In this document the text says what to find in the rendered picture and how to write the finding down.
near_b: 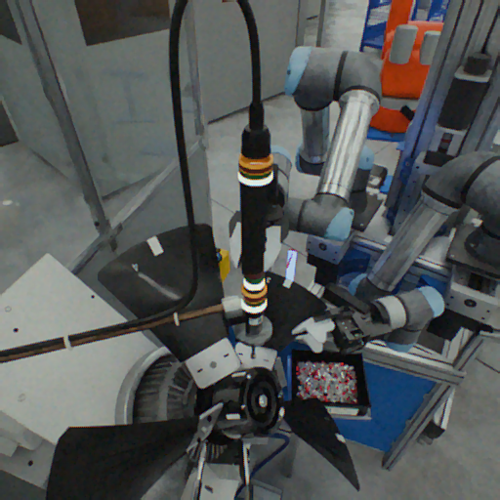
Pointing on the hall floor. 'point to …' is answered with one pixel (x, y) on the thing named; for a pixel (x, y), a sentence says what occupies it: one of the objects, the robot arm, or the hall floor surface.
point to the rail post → (418, 424)
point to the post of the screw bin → (291, 454)
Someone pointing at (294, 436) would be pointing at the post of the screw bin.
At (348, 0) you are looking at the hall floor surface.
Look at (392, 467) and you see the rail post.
